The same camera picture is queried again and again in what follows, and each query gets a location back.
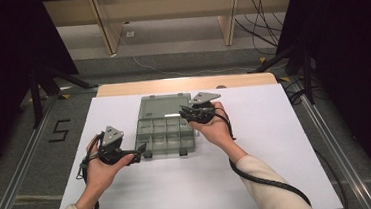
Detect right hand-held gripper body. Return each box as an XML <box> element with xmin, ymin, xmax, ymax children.
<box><xmin>186</xmin><ymin>90</ymin><xmax>224</xmax><ymax>124</ymax></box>

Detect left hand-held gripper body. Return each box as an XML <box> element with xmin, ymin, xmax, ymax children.
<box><xmin>94</xmin><ymin>123</ymin><xmax>139</xmax><ymax>167</ymax></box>

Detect smoky clear compartment box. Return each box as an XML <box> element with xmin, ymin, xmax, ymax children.
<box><xmin>130</xmin><ymin>91</ymin><xmax>199</xmax><ymax>162</ymax></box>

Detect person's right hand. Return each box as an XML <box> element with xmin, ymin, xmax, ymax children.
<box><xmin>187</xmin><ymin>100</ymin><xmax>236</xmax><ymax>152</ymax></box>

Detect person's left hand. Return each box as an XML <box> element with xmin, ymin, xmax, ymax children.
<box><xmin>83</xmin><ymin>138</ymin><xmax>138</xmax><ymax>193</ymax></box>

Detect light wooden table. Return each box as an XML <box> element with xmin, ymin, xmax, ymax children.
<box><xmin>96</xmin><ymin>70</ymin><xmax>278</xmax><ymax>99</ymax></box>

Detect white table sheet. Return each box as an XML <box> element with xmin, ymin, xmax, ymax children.
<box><xmin>50</xmin><ymin>78</ymin><xmax>345</xmax><ymax>209</ymax></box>

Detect black metal stand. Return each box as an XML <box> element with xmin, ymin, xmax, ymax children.
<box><xmin>26</xmin><ymin>57</ymin><xmax>103</xmax><ymax>130</ymax></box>
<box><xmin>245</xmin><ymin>42</ymin><xmax>318</xmax><ymax>110</ymax></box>

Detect beige desk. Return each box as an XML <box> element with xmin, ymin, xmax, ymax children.
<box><xmin>43</xmin><ymin>0</ymin><xmax>300</xmax><ymax>61</ymax></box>

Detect black curtain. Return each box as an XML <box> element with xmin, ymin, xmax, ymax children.
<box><xmin>272</xmin><ymin>0</ymin><xmax>371</xmax><ymax>208</ymax></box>
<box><xmin>0</xmin><ymin>0</ymin><xmax>88</xmax><ymax>187</ymax></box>

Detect thin white floor cable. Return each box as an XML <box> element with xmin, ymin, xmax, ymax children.
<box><xmin>108</xmin><ymin>7</ymin><xmax>289</xmax><ymax>84</ymax></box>

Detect black floor cables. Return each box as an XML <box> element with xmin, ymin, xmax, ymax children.
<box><xmin>284</xmin><ymin>76</ymin><xmax>310</xmax><ymax>107</ymax></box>

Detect aluminium floor rail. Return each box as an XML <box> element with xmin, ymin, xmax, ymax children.
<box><xmin>293</xmin><ymin>73</ymin><xmax>371</xmax><ymax>209</ymax></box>
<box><xmin>0</xmin><ymin>93</ymin><xmax>67</xmax><ymax>209</ymax></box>

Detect bunch of black cables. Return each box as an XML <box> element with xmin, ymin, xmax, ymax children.
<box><xmin>232</xmin><ymin>0</ymin><xmax>287</xmax><ymax>58</ymax></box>

